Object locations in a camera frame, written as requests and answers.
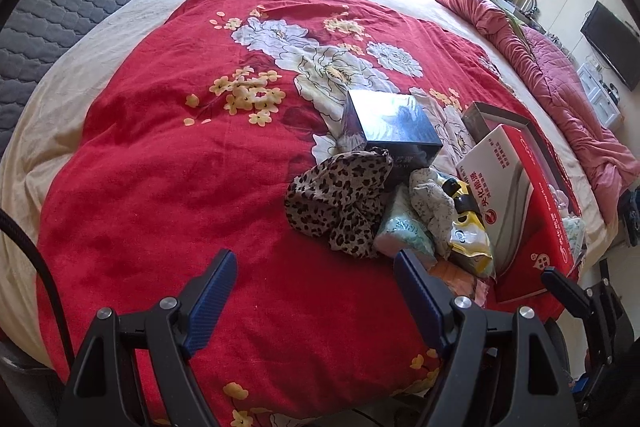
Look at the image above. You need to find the leopard print cloth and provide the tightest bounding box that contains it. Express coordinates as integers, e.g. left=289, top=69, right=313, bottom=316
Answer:
left=285, top=148, right=395, bottom=260

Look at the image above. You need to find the white red printed carton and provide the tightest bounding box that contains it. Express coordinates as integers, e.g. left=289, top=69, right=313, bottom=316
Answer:
left=455, top=124, right=533, bottom=275

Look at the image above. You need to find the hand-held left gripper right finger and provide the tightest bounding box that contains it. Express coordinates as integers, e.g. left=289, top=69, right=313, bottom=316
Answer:
left=393, top=248, right=576, bottom=427

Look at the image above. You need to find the orange cloth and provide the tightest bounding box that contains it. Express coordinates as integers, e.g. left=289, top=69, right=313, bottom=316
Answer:
left=427, top=259, right=493, bottom=308

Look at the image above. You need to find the red floral blanket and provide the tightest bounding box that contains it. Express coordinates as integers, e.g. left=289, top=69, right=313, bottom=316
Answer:
left=35, top=0, right=583, bottom=427

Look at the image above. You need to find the yellow green cloth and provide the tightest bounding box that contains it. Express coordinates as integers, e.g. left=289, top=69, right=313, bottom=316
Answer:
left=505, top=14, right=531, bottom=38

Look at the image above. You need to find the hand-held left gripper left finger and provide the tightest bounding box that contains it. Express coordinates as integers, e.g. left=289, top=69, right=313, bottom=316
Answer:
left=62, top=248, right=238, bottom=427

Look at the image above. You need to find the black cable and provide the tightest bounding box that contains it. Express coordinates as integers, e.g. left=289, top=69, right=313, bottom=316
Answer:
left=0, top=209, right=68, bottom=373

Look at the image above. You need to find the black flat television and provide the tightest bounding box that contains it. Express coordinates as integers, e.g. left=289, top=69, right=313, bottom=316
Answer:
left=580, top=1, right=640, bottom=90

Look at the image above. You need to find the white floral cloth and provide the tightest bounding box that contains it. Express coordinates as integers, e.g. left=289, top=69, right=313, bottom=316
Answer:
left=409, top=168, right=458, bottom=258

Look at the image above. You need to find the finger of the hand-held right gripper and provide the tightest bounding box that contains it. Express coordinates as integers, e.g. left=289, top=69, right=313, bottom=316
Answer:
left=541, top=267, right=593, bottom=319
left=617, top=192, right=640, bottom=249

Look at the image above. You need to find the red cardboard box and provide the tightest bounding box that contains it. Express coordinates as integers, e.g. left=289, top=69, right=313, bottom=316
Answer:
left=461, top=103, right=586, bottom=305

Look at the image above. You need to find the white cabinet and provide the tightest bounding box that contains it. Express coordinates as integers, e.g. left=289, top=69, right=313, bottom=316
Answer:
left=577, top=62, right=623, bottom=125

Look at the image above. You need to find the pink quilt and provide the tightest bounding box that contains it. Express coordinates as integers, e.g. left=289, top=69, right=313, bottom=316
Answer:
left=435, top=0, right=640, bottom=228

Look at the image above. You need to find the dark glossy box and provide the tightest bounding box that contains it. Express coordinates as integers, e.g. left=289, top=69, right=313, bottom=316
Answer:
left=340, top=89, right=445, bottom=185

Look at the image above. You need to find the cream bed sheet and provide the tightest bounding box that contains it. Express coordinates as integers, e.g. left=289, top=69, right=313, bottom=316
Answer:
left=0, top=0, right=621, bottom=358

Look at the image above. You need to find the pale green tissue pack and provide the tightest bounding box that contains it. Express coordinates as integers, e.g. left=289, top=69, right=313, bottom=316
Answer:
left=372, top=184, right=438, bottom=268

